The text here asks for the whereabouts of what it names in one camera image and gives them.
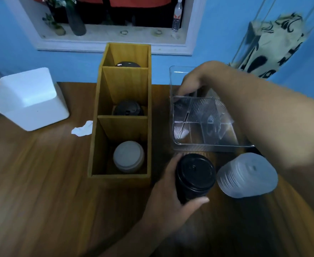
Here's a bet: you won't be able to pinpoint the person's right forearm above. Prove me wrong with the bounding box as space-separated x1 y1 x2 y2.
218 64 314 228

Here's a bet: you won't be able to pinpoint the small potted plant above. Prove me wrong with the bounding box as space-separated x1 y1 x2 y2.
42 13 66 36

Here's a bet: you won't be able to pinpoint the person's right hand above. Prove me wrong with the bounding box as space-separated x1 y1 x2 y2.
177 61 235 99

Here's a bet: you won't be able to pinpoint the dark glass vase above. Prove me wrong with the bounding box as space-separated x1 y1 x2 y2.
65 0 87 36

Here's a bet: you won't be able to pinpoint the white domed cup lid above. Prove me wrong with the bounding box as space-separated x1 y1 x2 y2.
216 152 279 199

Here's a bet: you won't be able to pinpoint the cream tote bag black print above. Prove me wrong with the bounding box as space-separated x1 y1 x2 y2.
230 12 307 79

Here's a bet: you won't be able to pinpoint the wooden three-compartment organizer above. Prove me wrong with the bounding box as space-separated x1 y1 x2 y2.
87 42 152 188

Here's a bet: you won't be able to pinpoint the crumpled white tissue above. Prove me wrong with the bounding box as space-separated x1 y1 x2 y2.
71 120 94 137

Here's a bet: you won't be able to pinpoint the hanging rope shelf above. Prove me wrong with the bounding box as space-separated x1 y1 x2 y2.
230 0 314 67

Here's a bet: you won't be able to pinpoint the person's left hand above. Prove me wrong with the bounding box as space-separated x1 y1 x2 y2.
142 153 210 238

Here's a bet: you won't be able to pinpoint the clear plastic container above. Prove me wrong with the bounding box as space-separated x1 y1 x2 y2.
169 65 255 152

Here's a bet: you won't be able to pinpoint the white foam box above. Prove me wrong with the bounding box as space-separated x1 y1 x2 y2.
0 67 70 131

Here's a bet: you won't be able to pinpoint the clear plastic water bottle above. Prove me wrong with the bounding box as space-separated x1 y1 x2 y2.
172 0 183 32

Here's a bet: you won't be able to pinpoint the white window frame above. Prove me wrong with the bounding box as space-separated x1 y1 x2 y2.
3 0 207 56

